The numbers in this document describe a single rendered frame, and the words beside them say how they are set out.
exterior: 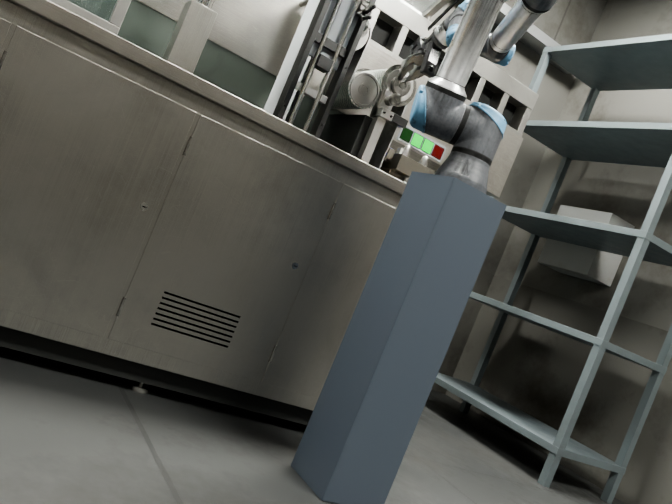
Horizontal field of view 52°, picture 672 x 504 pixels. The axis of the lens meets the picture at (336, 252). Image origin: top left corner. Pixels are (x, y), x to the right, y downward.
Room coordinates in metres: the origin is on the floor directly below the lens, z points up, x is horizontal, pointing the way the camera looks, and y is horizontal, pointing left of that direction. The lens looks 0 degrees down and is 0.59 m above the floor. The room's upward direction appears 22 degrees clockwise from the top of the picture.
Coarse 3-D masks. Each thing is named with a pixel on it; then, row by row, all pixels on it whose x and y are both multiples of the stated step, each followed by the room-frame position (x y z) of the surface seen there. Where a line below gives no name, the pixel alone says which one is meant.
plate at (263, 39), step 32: (160, 0) 2.34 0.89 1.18; (224, 0) 2.44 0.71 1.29; (256, 0) 2.49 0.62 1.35; (288, 0) 2.54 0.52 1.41; (224, 32) 2.46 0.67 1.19; (256, 32) 2.51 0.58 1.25; (288, 32) 2.57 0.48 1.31; (256, 64) 2.53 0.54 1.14; (384, 64) 2.78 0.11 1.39; (416, 160) 3.10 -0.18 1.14; (512, 160) 3.17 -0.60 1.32
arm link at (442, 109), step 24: (480, 0) 1.76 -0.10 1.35; (504, 0) 1.77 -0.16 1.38; (480, 24) 1.77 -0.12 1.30; (456, 48) 1.80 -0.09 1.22; (480, 48) 1.80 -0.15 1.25; (456, 72) 1.81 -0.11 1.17; (432, 96) 1.82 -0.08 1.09; (456, 96) 1.82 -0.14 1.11; (432, 120) 1.83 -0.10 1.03; (456, 120) 1.83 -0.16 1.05
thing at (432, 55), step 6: (432, 42) 2.27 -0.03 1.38; (432, 48) 2.27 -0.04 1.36; (438, 48) 2.28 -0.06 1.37; (426, 54) 2.28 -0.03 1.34; (432, 54) 2.27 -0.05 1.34; (438, 54) 2.29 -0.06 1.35; (426, 60) 2.26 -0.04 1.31; (432, 60) 2.27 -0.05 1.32; (438, 60) 2.29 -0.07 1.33; (426, 66) 2.26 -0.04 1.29; (432, 66) 2.27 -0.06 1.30; (420, 72) 2.28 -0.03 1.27; (426, 72) 2.26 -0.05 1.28; (432, 72) 2.28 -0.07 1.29
